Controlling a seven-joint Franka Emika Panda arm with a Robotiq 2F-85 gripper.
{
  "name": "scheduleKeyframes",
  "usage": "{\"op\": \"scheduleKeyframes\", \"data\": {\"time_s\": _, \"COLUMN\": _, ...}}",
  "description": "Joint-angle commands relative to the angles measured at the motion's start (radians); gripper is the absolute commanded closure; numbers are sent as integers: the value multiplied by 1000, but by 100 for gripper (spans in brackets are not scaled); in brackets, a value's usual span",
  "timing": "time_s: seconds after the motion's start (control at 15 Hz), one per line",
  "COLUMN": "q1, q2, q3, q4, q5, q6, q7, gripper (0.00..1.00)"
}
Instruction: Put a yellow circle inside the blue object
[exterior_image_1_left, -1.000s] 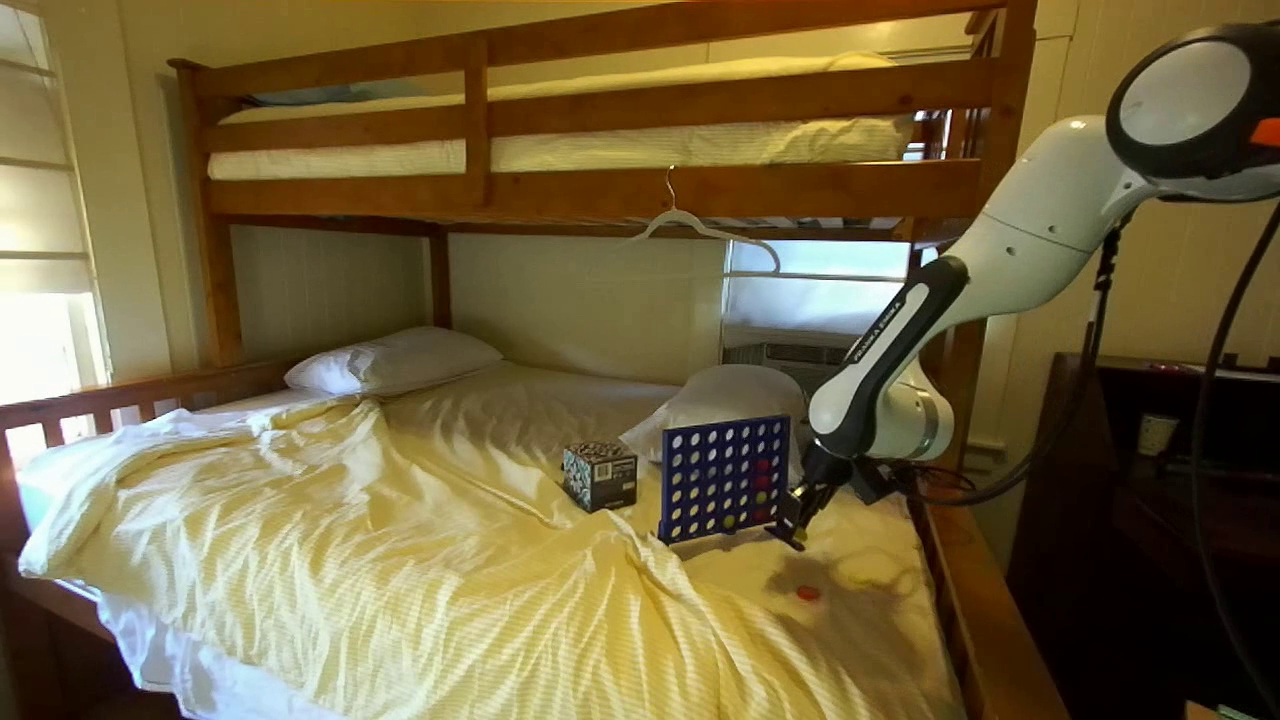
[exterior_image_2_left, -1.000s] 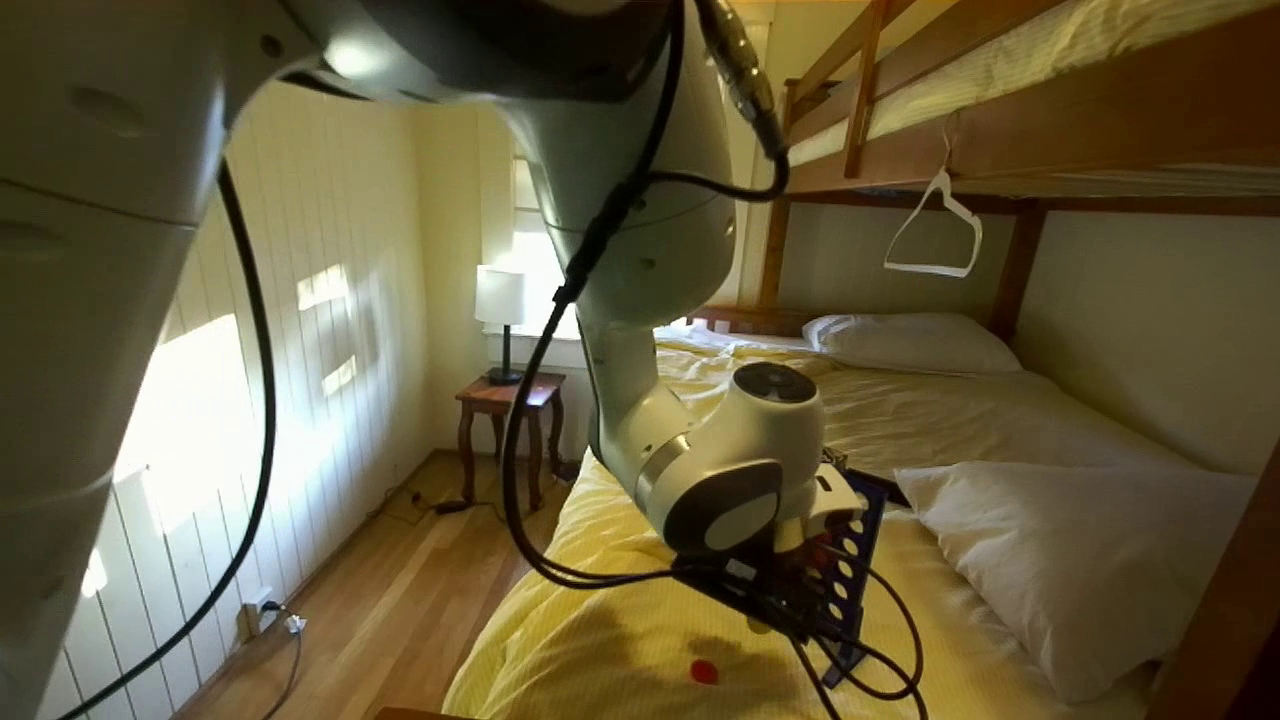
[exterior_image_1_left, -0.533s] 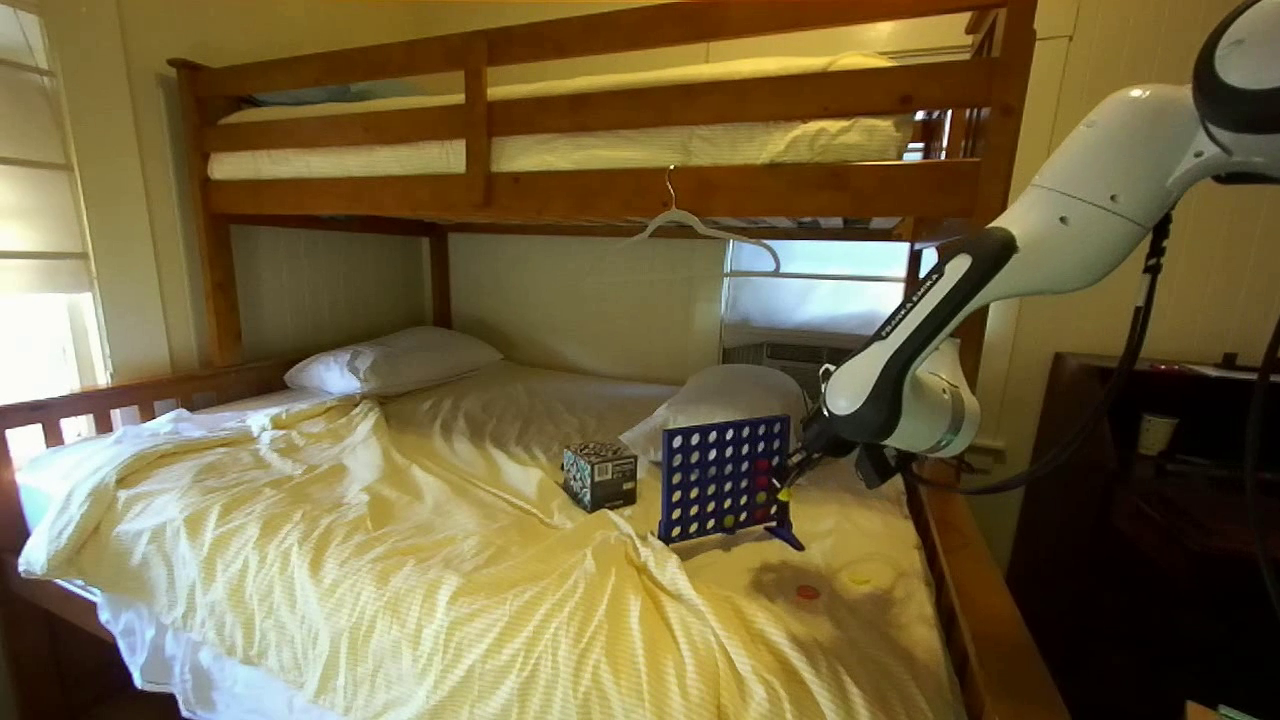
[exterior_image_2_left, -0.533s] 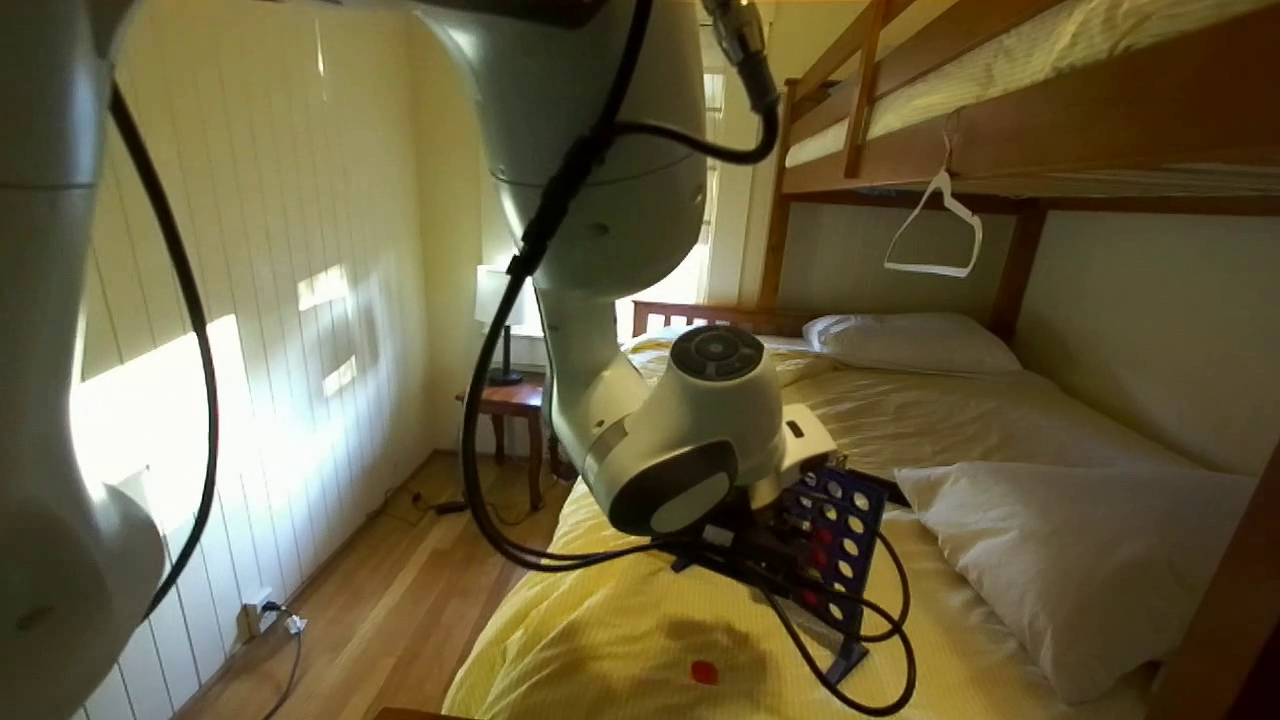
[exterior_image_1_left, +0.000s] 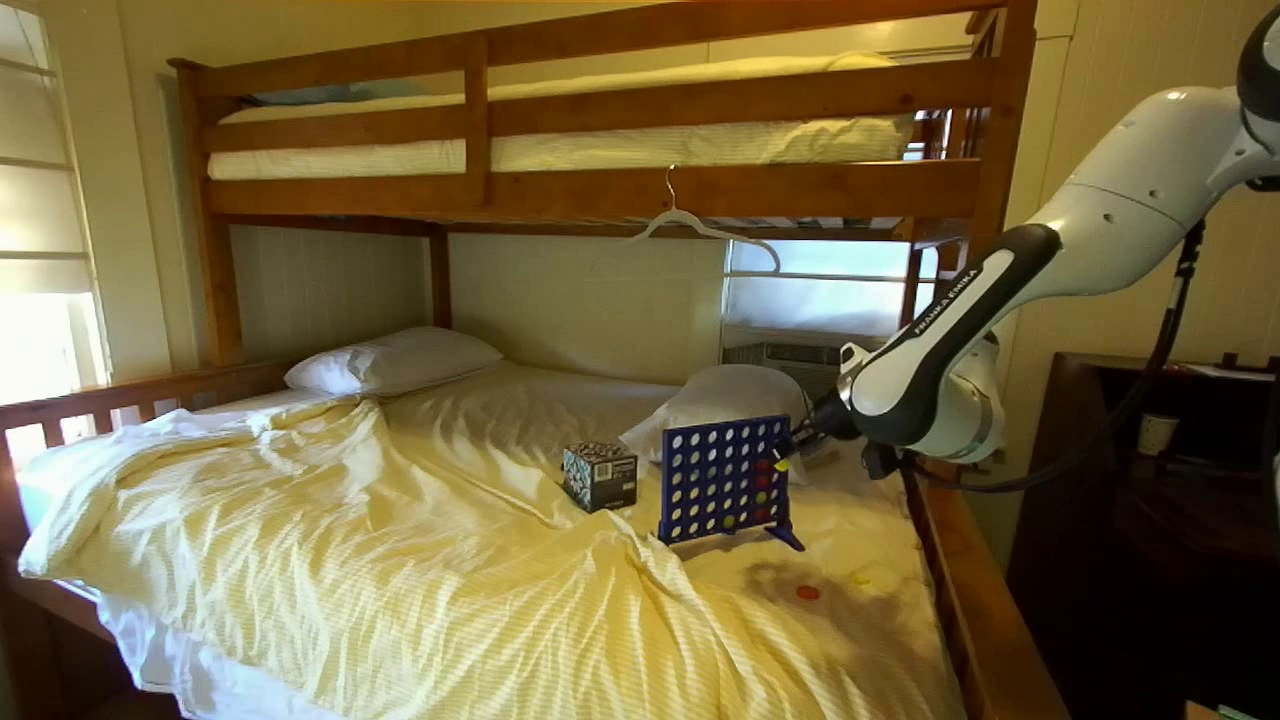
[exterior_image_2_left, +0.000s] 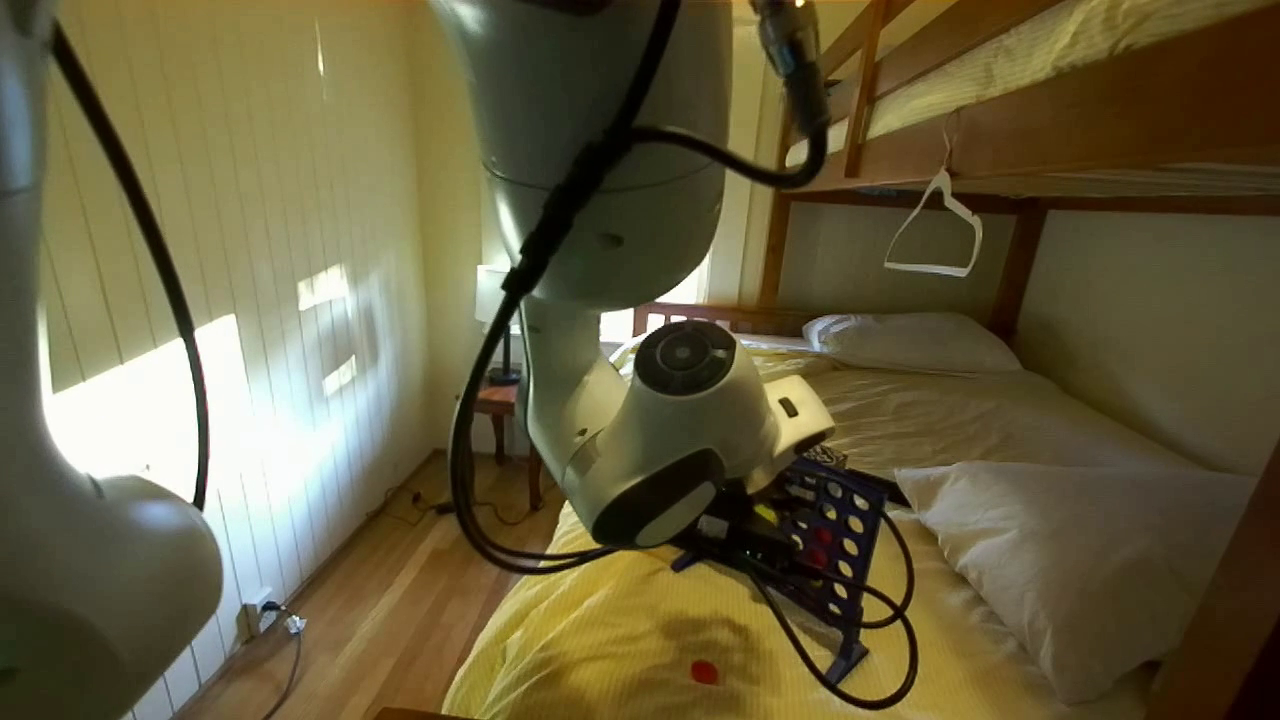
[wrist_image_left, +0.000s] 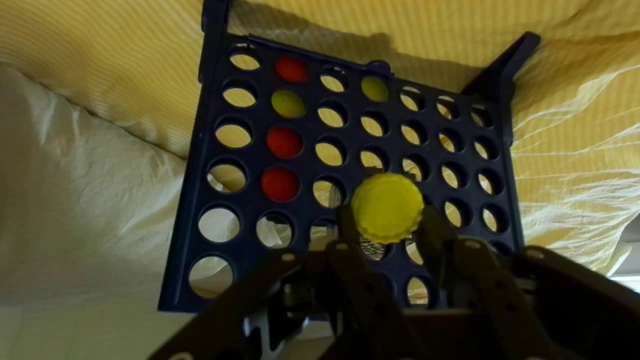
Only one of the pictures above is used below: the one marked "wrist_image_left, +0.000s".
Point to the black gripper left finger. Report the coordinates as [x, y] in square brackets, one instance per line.
[313, 301]

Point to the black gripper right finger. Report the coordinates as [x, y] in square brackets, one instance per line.
[527, 306]

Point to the yellow plastic disc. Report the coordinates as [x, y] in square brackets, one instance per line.
[387, 207]
[375, 88]
[289, 103]

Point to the red plastic disc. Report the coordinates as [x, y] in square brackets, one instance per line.
[285, 143]
[291, 68]
[280, 184]

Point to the pale yellow blanket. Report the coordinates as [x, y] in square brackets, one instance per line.
[573, 132]

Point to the blue connect four grid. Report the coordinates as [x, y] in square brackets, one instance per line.
[393, 132]

